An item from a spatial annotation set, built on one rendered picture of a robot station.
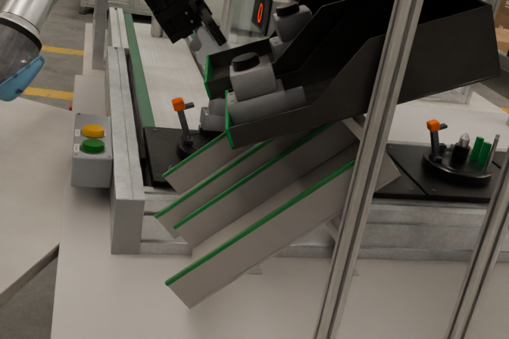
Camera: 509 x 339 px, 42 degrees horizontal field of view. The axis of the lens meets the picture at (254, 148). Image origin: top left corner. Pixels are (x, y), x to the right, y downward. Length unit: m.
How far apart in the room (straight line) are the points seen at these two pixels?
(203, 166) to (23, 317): 1.47
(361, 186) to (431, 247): 0.60
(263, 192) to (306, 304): 0.27
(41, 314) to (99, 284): 1.36
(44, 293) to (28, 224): 1.31
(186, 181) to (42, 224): 0.29
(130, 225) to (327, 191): 0.44
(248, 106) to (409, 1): 0.20
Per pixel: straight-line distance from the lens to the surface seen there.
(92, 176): 1.19
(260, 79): 0.70
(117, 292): 1.00
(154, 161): 1.15
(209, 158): 0.97
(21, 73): 1.34
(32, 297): 2.45
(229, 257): 0.73
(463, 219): 1.24
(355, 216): 0.69
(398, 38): 0.63
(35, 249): 1.10
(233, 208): 0.84
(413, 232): 1.21
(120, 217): 1.05
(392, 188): 1.23
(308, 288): 1.08
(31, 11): 1.39
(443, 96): 2.30
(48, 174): 1.33
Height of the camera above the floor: 1.45
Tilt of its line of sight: 22 degrees down
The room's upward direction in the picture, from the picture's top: 10 degrees clockwise
